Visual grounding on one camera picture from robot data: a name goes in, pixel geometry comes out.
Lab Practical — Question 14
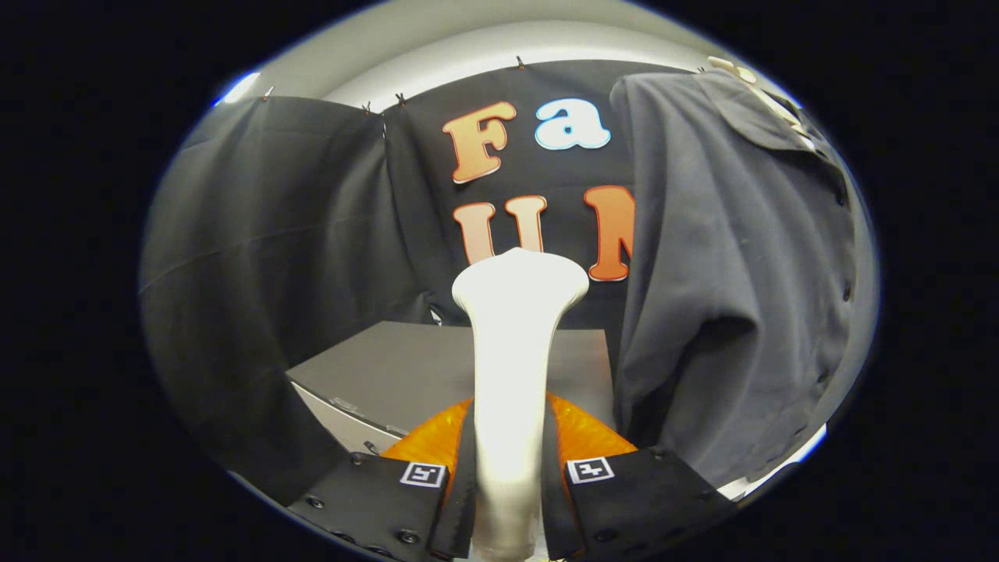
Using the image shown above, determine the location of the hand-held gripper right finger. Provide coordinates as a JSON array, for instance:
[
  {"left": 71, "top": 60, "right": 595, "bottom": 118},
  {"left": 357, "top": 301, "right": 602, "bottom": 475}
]
[{"left": 541, "top": 393, "right": 738, "bottom": 561}]

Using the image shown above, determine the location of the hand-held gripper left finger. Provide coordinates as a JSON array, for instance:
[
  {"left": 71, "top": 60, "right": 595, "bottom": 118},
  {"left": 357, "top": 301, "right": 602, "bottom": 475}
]
[{"left": 287, "top": 398, "right": 477, "bottom": 561}]

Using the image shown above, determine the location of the white garment steamer head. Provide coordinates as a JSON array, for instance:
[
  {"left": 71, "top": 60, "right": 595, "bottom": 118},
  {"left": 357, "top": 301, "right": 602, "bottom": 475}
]
[{"left": 451, "top": 247, "right": 591, "bottom": 562}]

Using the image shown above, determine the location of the dark grey button shirt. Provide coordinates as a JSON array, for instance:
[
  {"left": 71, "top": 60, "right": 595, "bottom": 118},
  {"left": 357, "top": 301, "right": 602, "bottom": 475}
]
[{"left": 610, "top": 66, "right": 881, "bottom": 489}]

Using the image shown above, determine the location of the cream clothes hanger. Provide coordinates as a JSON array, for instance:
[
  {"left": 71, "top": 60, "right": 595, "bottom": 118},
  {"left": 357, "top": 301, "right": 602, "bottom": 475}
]
[{"left": 706, "top": 56, "right": 816, "bottom": 149}]

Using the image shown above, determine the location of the grey drawer cabinet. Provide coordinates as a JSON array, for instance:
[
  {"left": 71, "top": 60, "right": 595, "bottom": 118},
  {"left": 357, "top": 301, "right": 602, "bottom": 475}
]
[{"left": 285, "top": 320, "right": 617, "bottom": 457}]

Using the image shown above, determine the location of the black backdrop cloth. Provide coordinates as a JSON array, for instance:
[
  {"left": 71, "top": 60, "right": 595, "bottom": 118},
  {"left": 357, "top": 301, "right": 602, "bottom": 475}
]
[{"left": 139, "top": 59, "right": 703, "bottom": 508}]

